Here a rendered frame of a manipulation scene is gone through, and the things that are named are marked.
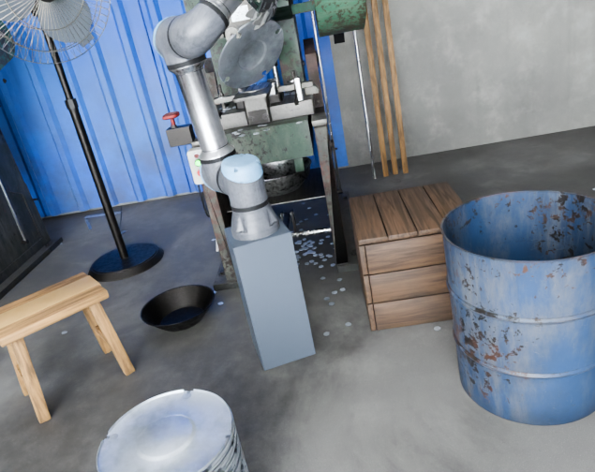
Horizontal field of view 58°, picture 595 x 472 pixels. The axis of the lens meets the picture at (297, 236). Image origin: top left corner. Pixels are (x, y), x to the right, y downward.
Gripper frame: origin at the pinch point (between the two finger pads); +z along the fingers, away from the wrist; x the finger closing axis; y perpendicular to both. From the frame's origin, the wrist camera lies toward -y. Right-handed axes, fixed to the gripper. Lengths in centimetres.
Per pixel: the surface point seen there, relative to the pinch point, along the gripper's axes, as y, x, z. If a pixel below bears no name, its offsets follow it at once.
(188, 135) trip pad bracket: 16, 2, 47
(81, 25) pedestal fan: 12, -73, 56
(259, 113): -7.1, 12.8, 33.7
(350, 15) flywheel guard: -28.6, 16.5, -12.0
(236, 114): -3.6, 5.7, 39.8
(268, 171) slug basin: -29, 20, 74
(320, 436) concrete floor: 68, 114, 31
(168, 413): 100, 84, 21
